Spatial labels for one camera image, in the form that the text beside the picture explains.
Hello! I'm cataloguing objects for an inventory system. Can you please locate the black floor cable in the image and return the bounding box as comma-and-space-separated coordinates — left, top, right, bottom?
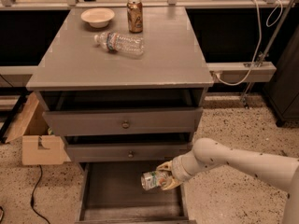
29, 164, 50, 224

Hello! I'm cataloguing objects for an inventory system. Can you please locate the white cable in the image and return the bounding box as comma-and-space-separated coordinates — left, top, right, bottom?
214, 0, 284, 87

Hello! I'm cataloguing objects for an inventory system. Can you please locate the grey top drawer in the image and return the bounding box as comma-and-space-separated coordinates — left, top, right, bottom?
43, 108, 203, 136

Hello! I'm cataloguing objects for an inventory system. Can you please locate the clear plastic water bottle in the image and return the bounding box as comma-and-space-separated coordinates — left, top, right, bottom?
93, 32, 144, 56

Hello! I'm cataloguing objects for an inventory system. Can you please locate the grey drawer cabinet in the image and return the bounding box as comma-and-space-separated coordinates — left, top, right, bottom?
25, 6, 215, 224

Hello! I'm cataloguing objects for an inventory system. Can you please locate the metal pole stand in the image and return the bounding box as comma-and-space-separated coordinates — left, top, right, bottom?
240, 0, 295, 109

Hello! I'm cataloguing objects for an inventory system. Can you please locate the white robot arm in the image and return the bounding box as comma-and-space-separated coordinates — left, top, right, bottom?
157, 138, 299, 224

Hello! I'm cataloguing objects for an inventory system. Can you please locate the grey drawer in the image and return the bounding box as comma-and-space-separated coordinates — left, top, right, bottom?
43, 108, 203, 136
66, 142, 192, 162
75, 161, 197, 224

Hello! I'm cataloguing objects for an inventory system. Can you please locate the grey middle drawer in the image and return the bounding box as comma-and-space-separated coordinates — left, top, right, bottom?
66, 142, 192, 162

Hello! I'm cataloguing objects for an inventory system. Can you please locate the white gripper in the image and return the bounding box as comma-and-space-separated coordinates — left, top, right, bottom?
156, 154, 196, 190

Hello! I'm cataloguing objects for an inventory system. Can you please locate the white bowl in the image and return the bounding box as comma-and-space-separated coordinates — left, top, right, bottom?
81, 8, 115, 28

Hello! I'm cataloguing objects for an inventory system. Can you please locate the brown soda can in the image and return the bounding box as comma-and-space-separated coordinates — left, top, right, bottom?
127, 0, 143, 33

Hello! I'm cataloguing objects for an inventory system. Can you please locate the grey rail beam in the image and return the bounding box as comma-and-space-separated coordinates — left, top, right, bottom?
207, 62, 277, 84

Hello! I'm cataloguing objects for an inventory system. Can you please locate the grey bottom drawer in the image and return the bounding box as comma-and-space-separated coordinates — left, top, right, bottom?
75, 161, 197, 224

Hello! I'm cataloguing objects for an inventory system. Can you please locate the dark grey cabinet right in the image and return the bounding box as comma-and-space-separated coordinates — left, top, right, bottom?
264, 25, 299, 127

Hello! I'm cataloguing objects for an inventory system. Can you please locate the cardboard box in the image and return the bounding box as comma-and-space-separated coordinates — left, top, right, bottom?
6, 92, 70, 165

